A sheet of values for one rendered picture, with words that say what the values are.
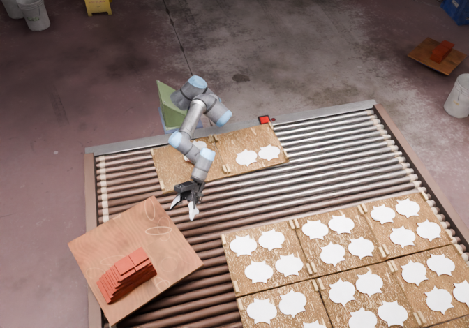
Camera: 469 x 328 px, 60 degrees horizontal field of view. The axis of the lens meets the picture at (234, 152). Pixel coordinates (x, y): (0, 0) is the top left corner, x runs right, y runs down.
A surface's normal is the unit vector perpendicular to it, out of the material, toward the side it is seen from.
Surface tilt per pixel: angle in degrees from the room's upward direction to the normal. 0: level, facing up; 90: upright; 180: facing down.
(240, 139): 0
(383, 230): 0
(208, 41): 0
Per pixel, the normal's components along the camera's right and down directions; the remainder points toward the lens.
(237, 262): 0.03, -0.64
